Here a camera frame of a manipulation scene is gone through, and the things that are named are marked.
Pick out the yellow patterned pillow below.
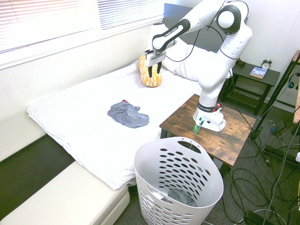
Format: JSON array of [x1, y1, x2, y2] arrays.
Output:
[[138, 53, 163, 89]]

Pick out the dark wood bench panel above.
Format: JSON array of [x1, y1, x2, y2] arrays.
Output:
[[0, 135, 76, 203]]

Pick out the cream padded bench cushion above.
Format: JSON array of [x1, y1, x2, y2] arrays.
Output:
[[0, 161, 131, 225], [0, 112, 49, 163]]

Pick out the large white pillow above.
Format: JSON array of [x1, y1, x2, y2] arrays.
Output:
[[161, 44, 220, 82]]

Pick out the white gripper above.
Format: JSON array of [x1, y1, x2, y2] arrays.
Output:
[[144, 51, 167, 78]]

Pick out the rustic brown wooden table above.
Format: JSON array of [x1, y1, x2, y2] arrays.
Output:
[[159, 93, 257, 178]]

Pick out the dark grey headboard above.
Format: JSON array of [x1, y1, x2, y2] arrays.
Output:
[[163, 2, 225, 53]]

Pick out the green network cable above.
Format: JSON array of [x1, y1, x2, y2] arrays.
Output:
[[190, 119, 205, 151]]

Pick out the black power brick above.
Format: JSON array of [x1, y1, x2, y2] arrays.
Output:
[[244, 209, 266, 225]]

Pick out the grey power adapter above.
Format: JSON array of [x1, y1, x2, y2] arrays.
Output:
[[269, 120, 287, 136]]

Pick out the black floor cable loops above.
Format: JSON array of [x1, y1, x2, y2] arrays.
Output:
[[221, 161, 300, 225]]

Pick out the grey clothes in basket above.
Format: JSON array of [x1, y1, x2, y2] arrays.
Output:
[[161, 188, 199, 207]]

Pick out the light wooden desk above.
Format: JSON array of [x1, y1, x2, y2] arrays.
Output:
[[292, 50, 300, 125]]

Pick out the black tripod stand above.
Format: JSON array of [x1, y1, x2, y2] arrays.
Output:
[[249, 53, 300, 167]]

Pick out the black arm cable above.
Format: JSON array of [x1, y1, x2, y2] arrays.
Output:
[[166, 4, 232, 63]]

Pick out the blue covered book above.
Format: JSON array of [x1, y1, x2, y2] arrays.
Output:
[[249, 67, 268, 79]]

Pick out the black twin-bell alarm clock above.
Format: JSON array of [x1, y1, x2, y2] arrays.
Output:
[[261, 58, 273, 70]]

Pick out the black slatted nightstand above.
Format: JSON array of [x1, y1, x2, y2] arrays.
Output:
[[220, 61, 281, 116]]

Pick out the grey crumpled garment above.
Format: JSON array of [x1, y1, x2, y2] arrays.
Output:
[[107, 100, 150, 129]]

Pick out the narrow white window blind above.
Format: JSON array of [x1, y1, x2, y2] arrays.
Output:
[[97, 0, 164, 31]]

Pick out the white textured duvet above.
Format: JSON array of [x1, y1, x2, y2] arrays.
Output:
[[26, 60, 202, 191]]

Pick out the white perforated laundry basket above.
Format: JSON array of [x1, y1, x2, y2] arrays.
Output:
[[134, 137, 224, 225]]

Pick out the wide white window blind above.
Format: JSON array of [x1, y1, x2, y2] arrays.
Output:
[[0, 0, 98, 55]]

